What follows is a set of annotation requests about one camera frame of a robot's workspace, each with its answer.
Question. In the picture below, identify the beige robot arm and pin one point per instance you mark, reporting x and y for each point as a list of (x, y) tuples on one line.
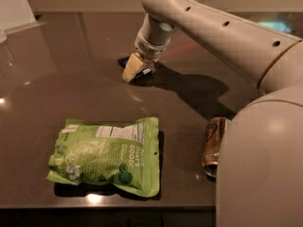
[(259, 180)]

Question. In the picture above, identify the brown soda can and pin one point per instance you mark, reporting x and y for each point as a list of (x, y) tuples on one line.
[(214, 132)]

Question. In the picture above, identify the blue rxbar blueberry wrapper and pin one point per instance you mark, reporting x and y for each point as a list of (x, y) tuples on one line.
[(134, 68)]

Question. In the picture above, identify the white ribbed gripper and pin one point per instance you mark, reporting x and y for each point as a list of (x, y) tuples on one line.
[(149, 50)]

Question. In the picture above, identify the green rice chip bag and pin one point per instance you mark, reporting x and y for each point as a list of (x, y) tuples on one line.
[(126, 156)]

